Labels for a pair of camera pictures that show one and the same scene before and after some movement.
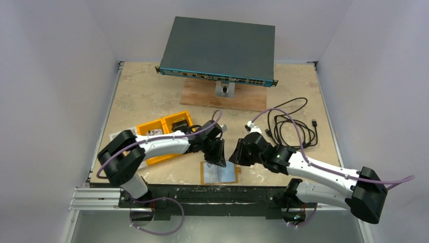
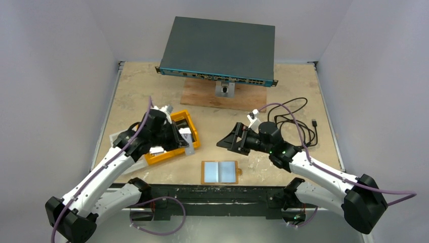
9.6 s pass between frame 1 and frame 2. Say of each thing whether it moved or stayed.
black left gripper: moved
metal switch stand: stayed
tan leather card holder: stayed
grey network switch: stayed
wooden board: stayed
